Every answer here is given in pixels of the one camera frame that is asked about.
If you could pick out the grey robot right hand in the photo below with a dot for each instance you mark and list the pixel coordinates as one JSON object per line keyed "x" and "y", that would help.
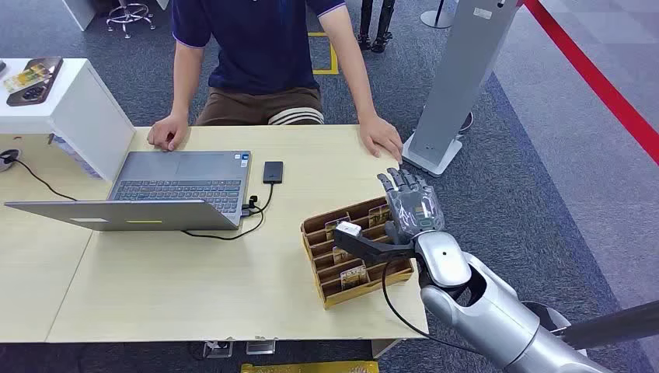
{"x": 414, "y": 208}

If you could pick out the person's left hand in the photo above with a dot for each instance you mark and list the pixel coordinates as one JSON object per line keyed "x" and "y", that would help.
{"x": 380, "y": 136}

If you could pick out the person's right hand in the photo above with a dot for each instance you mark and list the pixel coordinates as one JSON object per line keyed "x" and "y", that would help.
{"x": 167, "y": 133}

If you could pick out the person's right forearm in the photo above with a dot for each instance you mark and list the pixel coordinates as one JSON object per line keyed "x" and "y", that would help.
{"x": 186, "y": 80}

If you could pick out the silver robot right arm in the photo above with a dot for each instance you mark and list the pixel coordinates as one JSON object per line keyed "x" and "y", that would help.
{"x": 489, "y": 309}

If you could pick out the person's left forearm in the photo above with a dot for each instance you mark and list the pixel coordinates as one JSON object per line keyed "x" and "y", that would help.
{"x": 350, "y": 62}

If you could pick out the patterned card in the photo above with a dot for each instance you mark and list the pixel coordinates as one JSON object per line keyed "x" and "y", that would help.
{"x": 332, "y": 226}
{"x": 341, "y": 256}
{"x": 377, "y": 216}
{"x": 354, "y": 278}

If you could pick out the wooden slotted card holder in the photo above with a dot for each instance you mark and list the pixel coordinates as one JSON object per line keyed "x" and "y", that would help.
{"x": 329, "y": 293}

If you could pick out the person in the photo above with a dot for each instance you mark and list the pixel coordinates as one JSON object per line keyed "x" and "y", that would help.
{"x": 262, "y": 51}

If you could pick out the grey laptop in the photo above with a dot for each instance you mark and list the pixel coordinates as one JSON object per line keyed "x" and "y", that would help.
{"x": 175, "y": 190}

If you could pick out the dark round floor base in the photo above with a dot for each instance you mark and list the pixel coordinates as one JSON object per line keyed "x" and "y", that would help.
{"x": 467, "y": 122}

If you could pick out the white cabinet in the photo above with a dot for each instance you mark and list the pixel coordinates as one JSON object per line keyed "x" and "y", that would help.
{"x": 77, "y": 113}

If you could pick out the grey kiosk stand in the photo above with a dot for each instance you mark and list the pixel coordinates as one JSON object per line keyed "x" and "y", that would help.
{"x": 458, "y": 77}

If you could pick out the black usb plug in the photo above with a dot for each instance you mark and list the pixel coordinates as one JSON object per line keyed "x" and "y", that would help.
{"x": 251, "y": 204}

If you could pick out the black robot legs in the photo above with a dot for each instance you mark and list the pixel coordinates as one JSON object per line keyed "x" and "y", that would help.
{"x": 378, "y": 26}

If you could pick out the black external drive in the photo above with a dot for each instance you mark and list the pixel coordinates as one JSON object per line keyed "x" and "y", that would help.
{"x": 273, "y": 172}

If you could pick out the chrome stool base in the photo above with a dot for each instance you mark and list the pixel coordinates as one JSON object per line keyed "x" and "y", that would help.
{"x": 130, "y": 14}

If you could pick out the grey round stand base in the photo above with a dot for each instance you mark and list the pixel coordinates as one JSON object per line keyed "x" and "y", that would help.
{"x": 437, "y": 18}

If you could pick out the brown tray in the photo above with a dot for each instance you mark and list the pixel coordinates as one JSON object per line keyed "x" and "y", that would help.
{"x": 43, "y": 85}

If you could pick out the black round object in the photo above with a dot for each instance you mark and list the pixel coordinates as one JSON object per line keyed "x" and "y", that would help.
{"x": 33, "y": 93}

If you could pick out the white desk leg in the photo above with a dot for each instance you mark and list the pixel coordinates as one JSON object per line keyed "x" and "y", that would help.
{"x": 383, "y": 347}

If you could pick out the white furniture piece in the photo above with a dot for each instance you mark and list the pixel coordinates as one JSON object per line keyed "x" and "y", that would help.
{"x": 80, "y": 11}

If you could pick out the yellow green packet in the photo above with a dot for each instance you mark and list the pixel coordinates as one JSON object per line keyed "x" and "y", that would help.
{"x": 21, "y": 78}

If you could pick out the desk power socket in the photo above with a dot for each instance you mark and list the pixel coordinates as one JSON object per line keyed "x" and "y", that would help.
{"x": 7, "y": 158}

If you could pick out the silver round base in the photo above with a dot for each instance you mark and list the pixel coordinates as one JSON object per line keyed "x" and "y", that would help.
{"x": 548, "y": 315}

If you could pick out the yellow object under desk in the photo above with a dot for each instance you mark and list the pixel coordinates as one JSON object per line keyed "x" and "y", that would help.
{"x": 309, "y": 367}

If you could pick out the dark grey pole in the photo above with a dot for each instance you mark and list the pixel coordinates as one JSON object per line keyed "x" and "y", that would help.
{"x": 612, "y": 324}

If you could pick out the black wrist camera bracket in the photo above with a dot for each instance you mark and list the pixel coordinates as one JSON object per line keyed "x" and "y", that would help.
{"x": 368, "y": 248}

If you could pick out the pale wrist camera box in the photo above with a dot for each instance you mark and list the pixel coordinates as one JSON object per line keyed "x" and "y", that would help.
{"x": 349, "y": 228}

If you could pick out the metal desk bracket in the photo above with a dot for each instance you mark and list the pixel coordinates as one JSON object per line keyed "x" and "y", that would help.
{"x": 218, "y": 349}
{"x": 260, "y": 347}

